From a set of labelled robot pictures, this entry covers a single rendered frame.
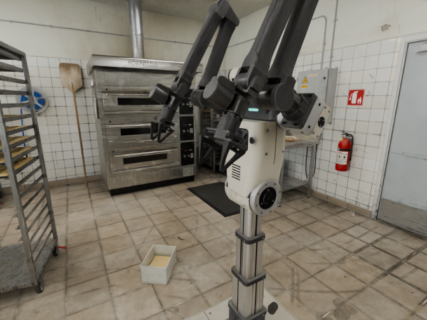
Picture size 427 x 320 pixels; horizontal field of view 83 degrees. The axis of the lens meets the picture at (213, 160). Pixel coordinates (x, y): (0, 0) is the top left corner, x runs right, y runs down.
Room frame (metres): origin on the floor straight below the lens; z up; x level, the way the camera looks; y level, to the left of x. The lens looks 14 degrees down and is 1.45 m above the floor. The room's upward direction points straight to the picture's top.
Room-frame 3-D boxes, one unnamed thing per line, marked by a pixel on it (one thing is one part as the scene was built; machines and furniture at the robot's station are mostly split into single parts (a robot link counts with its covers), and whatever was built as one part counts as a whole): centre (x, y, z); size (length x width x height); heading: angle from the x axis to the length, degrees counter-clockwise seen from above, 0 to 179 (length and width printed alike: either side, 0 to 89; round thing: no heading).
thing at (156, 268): (1.79, 0.46, 0.08); 0.30 x 0.22 x 0.16; 173
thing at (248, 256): (1.00, -0.17, 0.65); 0.11 x 0.11 x 0.40; 30
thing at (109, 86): (4.13, 1.14, 1.00); 1.56 x 1.20 x 2.01; 120
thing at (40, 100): (3.80, 2.79, 1.10); 0.41 x 0.17 x 1.10; 120
